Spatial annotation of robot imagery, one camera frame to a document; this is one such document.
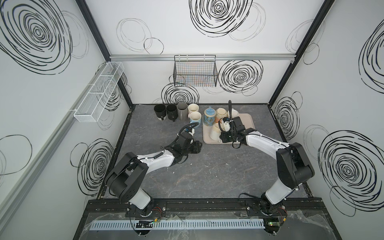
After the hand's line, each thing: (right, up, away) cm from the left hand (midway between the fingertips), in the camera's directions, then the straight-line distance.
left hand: (201, 144), depth 88 cm
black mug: (-20, +20, +17) cm, 33 cm away
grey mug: (-13, +22, +17) cm, 31 cm away
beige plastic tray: (+36, +14, +24) cm, 46 cm away
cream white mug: (+24, +19, +18) cm, 35 cm away
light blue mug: (-4, +16, +16) cm, 23 cm away
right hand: (+11, +4, +5) cm, 13 cm away
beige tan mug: (+9, +7, +5) cm, 12 cm away
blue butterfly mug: (+6, +16, +13) cm, 22 cm away
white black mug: (-28, +20, +14) cm, 37 cm away
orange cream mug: (+14, +19, +14) cm, 27 cm away
